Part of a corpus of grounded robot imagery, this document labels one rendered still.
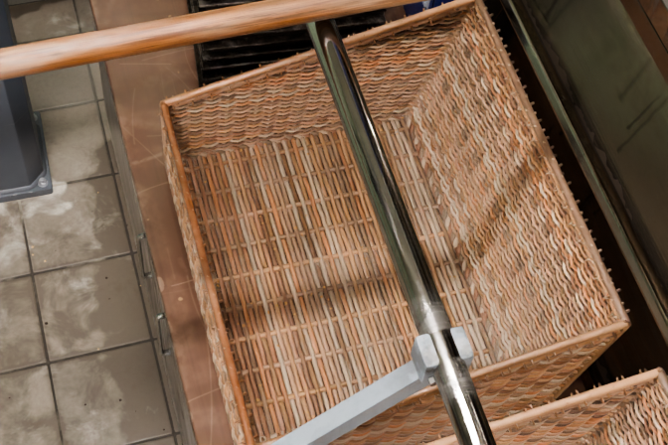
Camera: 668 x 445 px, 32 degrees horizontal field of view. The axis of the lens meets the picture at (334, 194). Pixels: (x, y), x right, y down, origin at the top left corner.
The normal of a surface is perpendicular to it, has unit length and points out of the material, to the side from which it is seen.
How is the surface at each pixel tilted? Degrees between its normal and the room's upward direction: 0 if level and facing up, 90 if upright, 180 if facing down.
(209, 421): 0
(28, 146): 90
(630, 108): 70
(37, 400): 0
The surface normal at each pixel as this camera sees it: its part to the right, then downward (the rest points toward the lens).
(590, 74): -0.88, 0.00
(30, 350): 0.07, -0.54
